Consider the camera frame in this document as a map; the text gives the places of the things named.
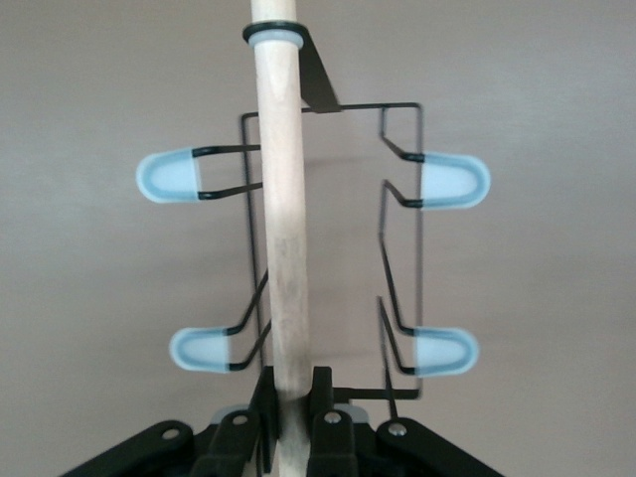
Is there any black wire cup holder rack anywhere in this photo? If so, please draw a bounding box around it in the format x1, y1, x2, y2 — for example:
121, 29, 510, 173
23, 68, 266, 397
134, 0, 492, 477

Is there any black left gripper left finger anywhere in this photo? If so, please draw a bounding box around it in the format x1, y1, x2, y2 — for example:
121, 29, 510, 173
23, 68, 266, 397
191, 366, 282, 477

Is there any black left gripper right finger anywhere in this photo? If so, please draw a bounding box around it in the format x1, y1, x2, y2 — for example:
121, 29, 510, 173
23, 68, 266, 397
307, 366, 360, 477

